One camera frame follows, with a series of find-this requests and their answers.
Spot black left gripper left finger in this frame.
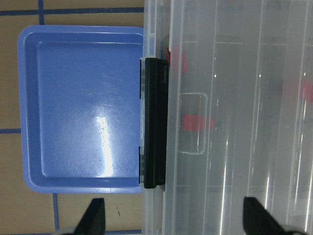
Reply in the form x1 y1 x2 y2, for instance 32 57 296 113
74 198 106 235

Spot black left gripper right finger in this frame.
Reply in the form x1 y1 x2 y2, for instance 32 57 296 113
243 197 291 235

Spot clear ribbed box lid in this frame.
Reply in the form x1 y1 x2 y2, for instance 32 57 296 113
162 0 313 235

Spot red block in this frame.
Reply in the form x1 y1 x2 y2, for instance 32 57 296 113
182 114 216 131
300 79 313 103
166 46 188 73

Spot clear plastic storage box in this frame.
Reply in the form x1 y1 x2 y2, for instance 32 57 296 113
141 0 313 235

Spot blue plastic tray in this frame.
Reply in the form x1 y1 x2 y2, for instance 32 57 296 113
17 25 143 193

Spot black box latch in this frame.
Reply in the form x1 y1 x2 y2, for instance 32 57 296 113
140 58 169 189

